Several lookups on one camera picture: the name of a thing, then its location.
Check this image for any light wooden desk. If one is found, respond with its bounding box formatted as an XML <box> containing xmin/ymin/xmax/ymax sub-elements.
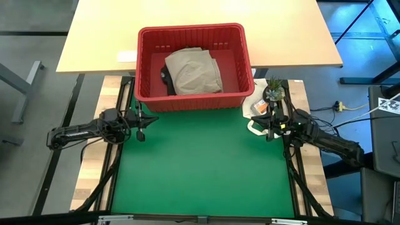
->
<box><xmin>56</xmin><ymin>0</ymin><xmax>344</xmax><ymax>74</ymax></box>

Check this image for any beige garment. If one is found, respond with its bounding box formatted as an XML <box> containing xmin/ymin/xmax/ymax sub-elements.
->
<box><xmin>164</xmin><ymin>47</ymin><xmax>224</xmax><ymax>96</ymax></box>

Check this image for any black metal table frame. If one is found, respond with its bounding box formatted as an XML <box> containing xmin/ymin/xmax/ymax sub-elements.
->
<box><xmin>70</xmin><ymin>75</ymin><xmax>334</xmax><ymax>225</ymax></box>

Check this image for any black garment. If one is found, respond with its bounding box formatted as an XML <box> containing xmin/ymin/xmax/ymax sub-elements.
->
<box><xmin>159</xmin><ymin>64</ymin><xmax>178</xmax><ymax>96</ymax></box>

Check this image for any yellow power plug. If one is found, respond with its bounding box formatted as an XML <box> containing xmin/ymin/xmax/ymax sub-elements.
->
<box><xmin>333</xmin><ymin>100</ymin><xmax>369</xmax><ymax>113</ymax></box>

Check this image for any white floor cable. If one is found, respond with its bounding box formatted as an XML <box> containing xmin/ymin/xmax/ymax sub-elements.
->
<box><xmin>331</xmin><ymin>93</ymin><xmax>400</xmax><ymax>129</ymax></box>

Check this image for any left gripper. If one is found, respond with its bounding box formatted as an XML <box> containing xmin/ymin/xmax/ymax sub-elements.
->
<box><xmin>123</xmin><ymin>100</ymin><xmax>160</xmax><ymax>143</ymax></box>

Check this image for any red plastic laundry bin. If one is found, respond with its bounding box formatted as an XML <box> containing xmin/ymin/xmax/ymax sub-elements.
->
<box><xmin>134</xmin><ymin>22</ymin><xmax>256</xmax><ymax>113</ymax></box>

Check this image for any white paper label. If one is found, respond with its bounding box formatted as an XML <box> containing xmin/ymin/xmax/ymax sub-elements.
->
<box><xmin>116</xmin><ymin>50</ymin><xmax>138</xmax><ymax>63</ymax></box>

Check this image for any small potted succulent plant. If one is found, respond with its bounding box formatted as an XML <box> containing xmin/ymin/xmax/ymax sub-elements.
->
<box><xmin>262</xmin><ymin>76</ymin><xmax>286</xmax><ymax>103</ymax></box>

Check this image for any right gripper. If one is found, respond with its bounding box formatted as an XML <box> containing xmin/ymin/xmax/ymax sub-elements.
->
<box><xmin>250</xmin><ymin>106</ymin><xmax>294</xmax><ymax>143</ymax></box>

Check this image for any black equipment case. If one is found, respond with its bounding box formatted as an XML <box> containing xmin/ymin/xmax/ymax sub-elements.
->
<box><xmin>359</xmin><ymin>167</ymin><xmax>400</xmax><ymax>224</ymax></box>
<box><xmin>368</xmin><ymin>84</ymin><xmax>400</xmax><ymax>179</ymax></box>

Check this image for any black metal desk leg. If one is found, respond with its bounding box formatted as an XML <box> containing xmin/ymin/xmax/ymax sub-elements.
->
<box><xmin>339</xmin><ymin>61</ymin><xmax>400</xmax><ymax>85</ymax></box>

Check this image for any grey metal desk leg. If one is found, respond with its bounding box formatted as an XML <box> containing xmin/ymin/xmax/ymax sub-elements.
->
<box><xmin>0</xmin><ymin>61</ymin><xmax>45</xmax><ymax>124</ymax></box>

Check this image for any white canvas tote bag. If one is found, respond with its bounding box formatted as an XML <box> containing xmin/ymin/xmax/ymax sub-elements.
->
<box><xmin>242</xmin><ymin>77</ymin><xmax>283</xmax><ymax>137</ymax></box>

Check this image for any black floor cable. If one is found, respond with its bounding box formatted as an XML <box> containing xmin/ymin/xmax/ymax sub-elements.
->
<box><xmin>312</xmin><ymin>115</ymin><xmax>400</xmax><ymax>131</ymax></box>

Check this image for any white printed marker sheet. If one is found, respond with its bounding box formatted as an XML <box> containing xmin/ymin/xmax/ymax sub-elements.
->
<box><xmin>377</xmin><ymin>97</ymin><xmax>400</xmax><ymax>114</ymax></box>

